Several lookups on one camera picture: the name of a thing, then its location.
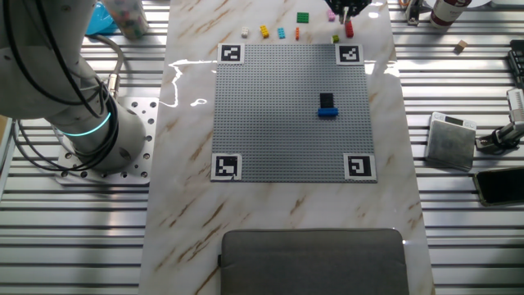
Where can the silver camera on clamp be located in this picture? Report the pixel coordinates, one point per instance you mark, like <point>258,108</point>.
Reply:
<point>516,104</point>

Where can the lime Lego brick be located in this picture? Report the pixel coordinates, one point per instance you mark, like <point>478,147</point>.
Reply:
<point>335,39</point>

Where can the silver digital scale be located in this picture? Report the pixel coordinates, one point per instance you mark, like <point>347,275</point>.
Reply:
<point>450,143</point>

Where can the pink Lego brick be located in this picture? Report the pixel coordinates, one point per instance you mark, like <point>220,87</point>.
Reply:
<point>331,15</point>

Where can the small brown wooden cube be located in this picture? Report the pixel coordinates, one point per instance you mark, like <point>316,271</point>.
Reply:
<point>461,46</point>

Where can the yellow Lego brick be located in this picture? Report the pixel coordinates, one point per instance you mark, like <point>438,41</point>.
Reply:
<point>264,31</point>

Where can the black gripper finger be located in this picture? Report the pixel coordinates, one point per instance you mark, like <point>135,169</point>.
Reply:
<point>341,15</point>
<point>348,12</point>

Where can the white Lego brick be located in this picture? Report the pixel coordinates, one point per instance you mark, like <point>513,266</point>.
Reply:
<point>245,32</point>

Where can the clear plastic cup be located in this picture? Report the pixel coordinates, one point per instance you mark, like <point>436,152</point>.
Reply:
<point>127,18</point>

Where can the black white fiducial marker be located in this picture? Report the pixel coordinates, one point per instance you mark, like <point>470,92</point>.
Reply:
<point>226,166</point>
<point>360,166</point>
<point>350,54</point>
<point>230,53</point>

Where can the red Lego brick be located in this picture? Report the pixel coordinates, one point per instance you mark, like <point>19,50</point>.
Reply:
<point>349,29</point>

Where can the black Lego plate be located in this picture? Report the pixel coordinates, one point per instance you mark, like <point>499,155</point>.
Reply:
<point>326,99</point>

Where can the grey fabric pad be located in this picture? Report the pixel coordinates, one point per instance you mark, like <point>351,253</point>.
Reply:
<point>313,262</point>

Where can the blue Lego brick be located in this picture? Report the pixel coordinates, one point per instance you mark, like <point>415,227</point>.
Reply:
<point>327,112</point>

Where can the red white can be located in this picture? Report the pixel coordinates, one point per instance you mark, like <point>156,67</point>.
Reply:
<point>448,12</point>

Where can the black keyboard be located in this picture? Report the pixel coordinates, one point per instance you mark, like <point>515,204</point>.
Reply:
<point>518,61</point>

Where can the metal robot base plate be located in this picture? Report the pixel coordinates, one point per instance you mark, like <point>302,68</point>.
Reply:
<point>141,110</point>

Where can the cyan Lego brick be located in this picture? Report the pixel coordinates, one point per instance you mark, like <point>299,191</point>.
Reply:
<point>281,33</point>

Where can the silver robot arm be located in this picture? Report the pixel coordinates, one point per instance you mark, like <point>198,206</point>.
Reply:
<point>49,61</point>

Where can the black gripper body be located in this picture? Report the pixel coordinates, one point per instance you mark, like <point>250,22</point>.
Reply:
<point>348,3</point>

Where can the black smartphone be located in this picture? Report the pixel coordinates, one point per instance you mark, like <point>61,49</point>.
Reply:
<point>501,186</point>

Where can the grey Lego baseplate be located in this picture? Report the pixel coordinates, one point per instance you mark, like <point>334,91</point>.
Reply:
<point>278,135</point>

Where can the green square Lego plate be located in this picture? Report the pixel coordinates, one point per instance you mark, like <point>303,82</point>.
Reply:
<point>302,17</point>

